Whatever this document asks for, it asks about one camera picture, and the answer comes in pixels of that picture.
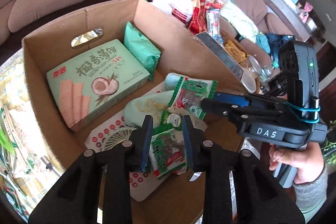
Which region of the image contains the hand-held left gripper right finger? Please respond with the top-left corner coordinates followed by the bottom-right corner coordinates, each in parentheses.
top-left (182, 115), bottom-right (306, 224)

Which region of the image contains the metal tool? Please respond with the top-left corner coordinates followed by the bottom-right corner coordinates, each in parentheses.
top-left (41, 156), bottom-right (61, 170)

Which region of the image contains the person's right forearm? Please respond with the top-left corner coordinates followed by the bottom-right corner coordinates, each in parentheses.
top-left (293, 164), bottom-right (328, 214)

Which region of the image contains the green white-label sachet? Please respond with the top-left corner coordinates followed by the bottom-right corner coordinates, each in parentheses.
top-left (160, 110), bottom-right (184, 130)

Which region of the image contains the pale green white cloth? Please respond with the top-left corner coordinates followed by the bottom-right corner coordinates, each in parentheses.
top-left (223, 0), bottom-right (261, 36)

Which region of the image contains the pale green packet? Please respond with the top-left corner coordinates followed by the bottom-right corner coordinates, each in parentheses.
top-left (123, 90), bottom-right (175, 127)

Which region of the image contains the cardboard box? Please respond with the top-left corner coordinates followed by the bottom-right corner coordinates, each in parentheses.
top-left (21, 0), bottom-right (247, 224)

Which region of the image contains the glass jar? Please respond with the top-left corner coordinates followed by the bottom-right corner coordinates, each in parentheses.
top-left (240, 55), bottom-right (260, 77)

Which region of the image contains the green seed snack packet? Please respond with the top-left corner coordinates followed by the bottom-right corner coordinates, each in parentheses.
top-left (150, 126), bottom-right (188, 180)
top-left (168, 77), bottom-right (218, 121)

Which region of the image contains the teal cloth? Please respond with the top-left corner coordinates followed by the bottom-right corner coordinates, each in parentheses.
top-left (256, 33), bottom-right (296, 56)

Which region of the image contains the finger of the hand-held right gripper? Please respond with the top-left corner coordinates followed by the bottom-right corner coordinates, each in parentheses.
top-left (201, 98), bottom-right (279, 125)
top-left (211, 91), bottom-right (288, 112)

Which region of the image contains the wicker basket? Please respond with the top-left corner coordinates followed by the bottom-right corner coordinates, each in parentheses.
top-left (218, 30), bottom-right (263, 88)

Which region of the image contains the yellow checked cloth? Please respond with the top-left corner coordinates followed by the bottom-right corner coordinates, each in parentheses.
top-left (0, 51), bottom-right (66, 223)

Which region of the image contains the green coconut wafer box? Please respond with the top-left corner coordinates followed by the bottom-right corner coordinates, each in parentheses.
top-left (46, 39), bottom-right (151, 132)

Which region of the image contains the light green pen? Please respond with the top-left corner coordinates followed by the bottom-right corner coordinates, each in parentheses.
top-left (0, 128), bottom-right (15, 153)

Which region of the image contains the white red-dotted sheet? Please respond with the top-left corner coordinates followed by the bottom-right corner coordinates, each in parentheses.
top-left (84, 84), bottom-right (202, 203)

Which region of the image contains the person's right hand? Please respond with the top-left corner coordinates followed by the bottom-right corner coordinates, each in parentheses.
top-left (269, 145), bottom-right (327, 185)

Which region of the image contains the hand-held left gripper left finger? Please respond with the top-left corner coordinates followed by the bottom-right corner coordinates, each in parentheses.
top-left (28, 115), bottom-right (154, 224)

